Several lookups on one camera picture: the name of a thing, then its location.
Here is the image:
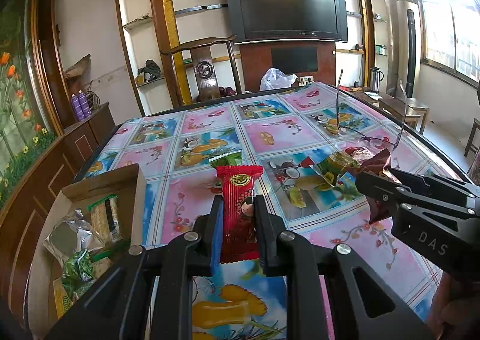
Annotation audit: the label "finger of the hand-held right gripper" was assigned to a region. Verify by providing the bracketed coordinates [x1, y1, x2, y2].
[388, 167, 480, 210]
[354, 171, 480, 219]

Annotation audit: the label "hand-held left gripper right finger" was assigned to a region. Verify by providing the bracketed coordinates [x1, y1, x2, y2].
[253, 193, 434, 340]

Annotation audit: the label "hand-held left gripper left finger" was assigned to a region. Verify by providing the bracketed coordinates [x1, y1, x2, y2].
[45, 195, 226, 340]

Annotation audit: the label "dark red foil snack packet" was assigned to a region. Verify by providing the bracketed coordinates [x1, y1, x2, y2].
[362, 148, 392, 224]

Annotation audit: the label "cardboard box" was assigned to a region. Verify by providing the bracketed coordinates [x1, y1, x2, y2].
[28, 163, 147, 337]

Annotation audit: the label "person's right hand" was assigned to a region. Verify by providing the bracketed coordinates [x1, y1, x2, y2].
[427, 272, 480, 340]

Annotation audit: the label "red speckled snack packet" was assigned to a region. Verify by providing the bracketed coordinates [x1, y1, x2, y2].
[345, 147, 376, 165]

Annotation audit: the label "green yellow snack packet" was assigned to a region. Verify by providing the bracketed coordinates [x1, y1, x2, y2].
[313, 150, 361, 190]

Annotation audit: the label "eyeglasses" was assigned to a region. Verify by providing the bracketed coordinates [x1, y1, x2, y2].
[335, 70, 407, 149]

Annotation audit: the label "plain wooden chair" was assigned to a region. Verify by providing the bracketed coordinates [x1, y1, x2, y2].
[464, 117, 480, 175]

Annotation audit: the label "green white snack packet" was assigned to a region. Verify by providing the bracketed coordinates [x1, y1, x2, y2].
[209, 150, 244, 170]

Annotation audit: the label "wooden side table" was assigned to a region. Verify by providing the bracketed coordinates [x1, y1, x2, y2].
[379, 97, 432, 134]

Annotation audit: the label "printed tablecloth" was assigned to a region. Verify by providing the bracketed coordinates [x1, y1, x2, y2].
[75, 81, 469, 340]

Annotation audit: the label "steel thermos jug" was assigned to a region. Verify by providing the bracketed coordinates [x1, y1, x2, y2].
[369, 67, 385, 92]

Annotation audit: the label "oat bar packet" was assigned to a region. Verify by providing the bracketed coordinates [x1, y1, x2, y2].
[88, 194, 122, 245]

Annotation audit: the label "standing air conditioner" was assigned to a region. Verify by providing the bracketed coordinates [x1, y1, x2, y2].
[395, 0, 421, 98]

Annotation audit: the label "green crinkled snack packet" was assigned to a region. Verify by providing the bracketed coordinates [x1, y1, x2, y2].
[61, 249, 94, 299]

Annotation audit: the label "white plastic bag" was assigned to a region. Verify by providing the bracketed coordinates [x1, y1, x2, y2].
[259, 68, 298, 92]

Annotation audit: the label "carved back wooden chair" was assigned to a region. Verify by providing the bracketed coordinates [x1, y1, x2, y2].
[160, 35, 244, 106]

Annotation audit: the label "window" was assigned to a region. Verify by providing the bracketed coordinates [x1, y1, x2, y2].
[409, 0, 480, 85]

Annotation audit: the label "dark grey cloth bundle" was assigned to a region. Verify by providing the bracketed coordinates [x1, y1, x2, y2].
[136, 59, 162, 83]

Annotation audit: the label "wooden cabinet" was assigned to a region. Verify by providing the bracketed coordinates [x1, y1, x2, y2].
[0, 102, 117, 318]

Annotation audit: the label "black television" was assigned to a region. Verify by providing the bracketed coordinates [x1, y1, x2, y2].
[222, 0, 349, 45]

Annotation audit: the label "brown paper bag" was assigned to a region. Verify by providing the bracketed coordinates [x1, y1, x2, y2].
[64, 55, 92, 80]

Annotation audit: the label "wooden television wall panel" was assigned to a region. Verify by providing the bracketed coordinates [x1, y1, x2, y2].
[223, 0, 336, 93]

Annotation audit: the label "wooden wall shelf unit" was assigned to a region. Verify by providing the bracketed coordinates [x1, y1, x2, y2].
[326, 0, 391, 63]
[112, 0, 229, 117]

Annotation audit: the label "flower wall mural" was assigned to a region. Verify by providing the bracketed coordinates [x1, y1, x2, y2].
[0, 0, 59, 209]

